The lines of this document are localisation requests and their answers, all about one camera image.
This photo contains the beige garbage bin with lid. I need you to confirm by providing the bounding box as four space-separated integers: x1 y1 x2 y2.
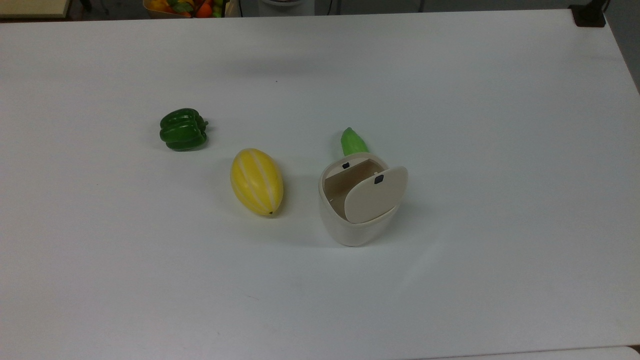
318 152 409 247

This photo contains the light green toy pea pod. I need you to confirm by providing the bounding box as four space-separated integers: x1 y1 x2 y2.
341 127 370 157

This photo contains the yellow striped toy melon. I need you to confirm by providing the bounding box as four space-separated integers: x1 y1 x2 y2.
230 148 284 217

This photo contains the green toy bell pepper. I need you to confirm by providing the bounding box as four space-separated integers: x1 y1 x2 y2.
159 108 209 152

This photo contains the tan basket of toy fruit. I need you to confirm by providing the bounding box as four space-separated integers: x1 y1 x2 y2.
143 0 236 19

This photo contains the beige board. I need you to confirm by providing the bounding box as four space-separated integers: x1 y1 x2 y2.
0 0 71 20

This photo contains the black camera pole with clamp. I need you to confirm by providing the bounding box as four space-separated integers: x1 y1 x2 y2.
569 0 608 28

